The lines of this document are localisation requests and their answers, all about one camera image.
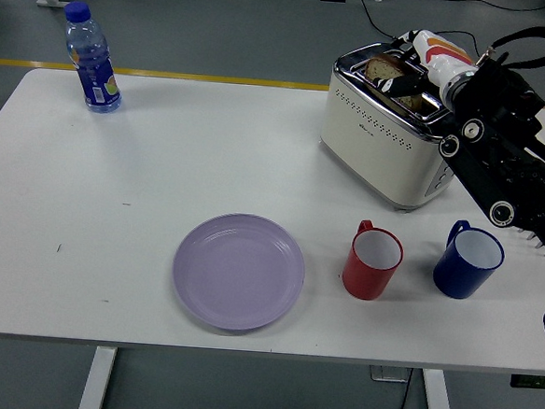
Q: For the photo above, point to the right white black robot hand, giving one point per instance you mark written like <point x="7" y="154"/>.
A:
<point x="439" y="57"/>

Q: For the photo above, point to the bread slice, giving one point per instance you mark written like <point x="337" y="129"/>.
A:
<point x="382" y="69"/>

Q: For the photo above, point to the cream silver toaster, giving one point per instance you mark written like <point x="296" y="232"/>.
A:
<point x="379" y="151"/>

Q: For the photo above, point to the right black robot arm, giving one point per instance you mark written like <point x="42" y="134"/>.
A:
<point x="491" y="149"/>

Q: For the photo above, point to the purple plate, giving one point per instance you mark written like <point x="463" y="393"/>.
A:
<point x="237" y="272"/>

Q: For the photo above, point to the silver toast rack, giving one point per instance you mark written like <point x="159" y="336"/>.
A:
<point x="543" y="245"/>

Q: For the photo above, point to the blue mug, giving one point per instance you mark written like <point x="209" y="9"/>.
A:
<point x="459" y="278"/>

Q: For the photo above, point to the red mug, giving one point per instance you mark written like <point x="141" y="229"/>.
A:
<point x="365" y="279"/>

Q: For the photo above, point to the black table control panel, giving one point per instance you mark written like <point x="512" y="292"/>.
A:
<point x="533" y="382"/>

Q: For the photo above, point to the blue capped water bottle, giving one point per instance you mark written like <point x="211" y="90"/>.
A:
<point x="96" y="75"/>

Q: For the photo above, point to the white table leg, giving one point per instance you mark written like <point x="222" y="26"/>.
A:
<point x="96" y="384"/>
<point x="438" y="408"/>

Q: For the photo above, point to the clear bracket under table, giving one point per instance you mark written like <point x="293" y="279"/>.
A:
<point x="387" y="374"/>

